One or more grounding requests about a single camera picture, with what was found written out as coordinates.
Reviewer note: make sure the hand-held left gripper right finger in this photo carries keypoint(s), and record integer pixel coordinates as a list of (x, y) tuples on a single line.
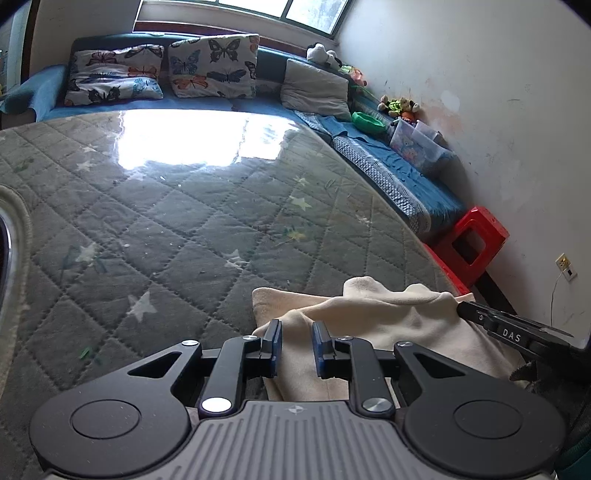
[(319, 350)]

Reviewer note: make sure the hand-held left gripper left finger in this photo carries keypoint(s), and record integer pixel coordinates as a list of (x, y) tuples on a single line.
[(276, 346)]

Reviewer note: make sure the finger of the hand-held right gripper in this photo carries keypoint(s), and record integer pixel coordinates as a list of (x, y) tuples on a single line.
[(473, 312)]

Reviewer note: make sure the cream long-sleeve shirt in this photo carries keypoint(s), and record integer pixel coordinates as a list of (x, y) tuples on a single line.
[(392, 332)]

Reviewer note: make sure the person's right hand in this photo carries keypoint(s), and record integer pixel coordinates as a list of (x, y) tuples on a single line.
[(535, 376)]

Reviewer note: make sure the red plastic stool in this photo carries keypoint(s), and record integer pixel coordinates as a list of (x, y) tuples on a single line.
[(480, 230)]

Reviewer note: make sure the teal jacket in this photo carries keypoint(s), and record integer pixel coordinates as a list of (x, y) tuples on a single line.
[(577, 461)]

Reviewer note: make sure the clear plastic storage box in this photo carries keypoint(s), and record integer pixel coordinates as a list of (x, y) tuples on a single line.
[(418, 145)]

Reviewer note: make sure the brown plush toy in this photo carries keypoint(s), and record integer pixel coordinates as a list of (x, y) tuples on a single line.
[(410, 108)]

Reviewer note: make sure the green plastic bowl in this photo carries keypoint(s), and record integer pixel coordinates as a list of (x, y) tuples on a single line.
[(368, 122)]

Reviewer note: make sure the plain grey pillow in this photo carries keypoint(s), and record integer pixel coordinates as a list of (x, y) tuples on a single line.
[(314, 87)]

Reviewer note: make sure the orange and green plush toy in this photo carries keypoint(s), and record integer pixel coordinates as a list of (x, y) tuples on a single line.
[(355, 76)]

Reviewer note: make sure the round black induction cooktop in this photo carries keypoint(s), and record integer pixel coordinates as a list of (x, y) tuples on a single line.
[(3, 254)]

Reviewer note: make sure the square butterfly print pillow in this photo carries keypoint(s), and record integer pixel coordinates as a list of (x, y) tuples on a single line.
[(212, 64)]

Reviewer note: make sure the panda plush toy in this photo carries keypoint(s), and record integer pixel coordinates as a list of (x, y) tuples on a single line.
[(323, 54)]

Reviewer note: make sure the long butterfly print pillow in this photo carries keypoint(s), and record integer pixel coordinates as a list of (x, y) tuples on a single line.
[(115, 69)]

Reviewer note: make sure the window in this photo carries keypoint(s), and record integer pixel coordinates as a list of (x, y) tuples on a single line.
[(240, 9)]

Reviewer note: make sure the blue sofa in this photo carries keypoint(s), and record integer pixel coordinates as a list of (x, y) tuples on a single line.
[(37, 92)]

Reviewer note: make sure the wall outlet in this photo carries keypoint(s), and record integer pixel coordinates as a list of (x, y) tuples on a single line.
[(565, 266)]

